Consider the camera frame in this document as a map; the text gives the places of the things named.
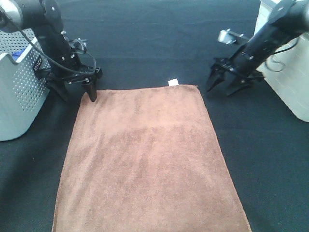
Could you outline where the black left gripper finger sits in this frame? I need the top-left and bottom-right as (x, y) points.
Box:
(45, 81), (69, 102)
(82, 78), (97, 102)

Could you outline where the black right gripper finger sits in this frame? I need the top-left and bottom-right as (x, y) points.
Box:
(225, 76), (253, 96)
(206, 65), (226, 92)

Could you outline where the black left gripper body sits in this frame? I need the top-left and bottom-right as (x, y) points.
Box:
(37, 58), (102, 85)

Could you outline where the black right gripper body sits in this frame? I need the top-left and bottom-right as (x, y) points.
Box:
(212, 52), (264, 81)

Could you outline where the brown towel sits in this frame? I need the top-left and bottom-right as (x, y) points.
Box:
(52, 85), (251, 232)

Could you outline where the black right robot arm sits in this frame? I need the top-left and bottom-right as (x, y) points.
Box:
(206, 0), (309, 96)

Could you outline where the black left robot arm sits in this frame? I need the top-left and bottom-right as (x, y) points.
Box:
(0, 0), (102, 102)

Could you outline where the grey perforated laundry basket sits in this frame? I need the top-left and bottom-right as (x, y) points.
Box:
(0, 32), (49, 141)

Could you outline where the white plastic storage box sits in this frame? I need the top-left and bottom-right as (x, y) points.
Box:
(253, 0), (309, 123)

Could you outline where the blue cloth in basket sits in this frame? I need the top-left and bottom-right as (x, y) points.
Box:
(12, 49), (28, 63)

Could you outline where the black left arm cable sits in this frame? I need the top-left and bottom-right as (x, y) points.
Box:
(0, 14), (97, 78)

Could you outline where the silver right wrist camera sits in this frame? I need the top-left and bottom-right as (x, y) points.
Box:
(218, 29), (249, 45)

